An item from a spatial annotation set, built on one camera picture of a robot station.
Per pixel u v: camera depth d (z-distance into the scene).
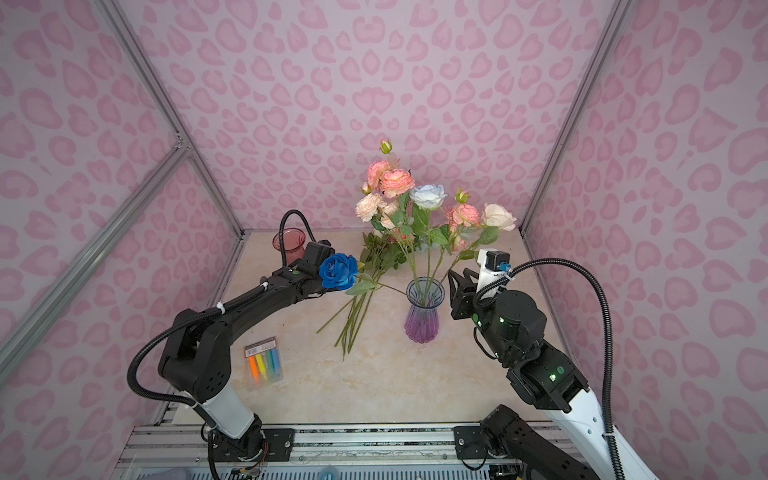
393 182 0.64
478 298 0.49
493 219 0.64
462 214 0.68
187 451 0.73
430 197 0.64
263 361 0.86
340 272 0.55
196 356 0.46
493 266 0.49
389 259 1.07
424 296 0.81
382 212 0.69
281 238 0.70
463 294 0.53
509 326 0.42
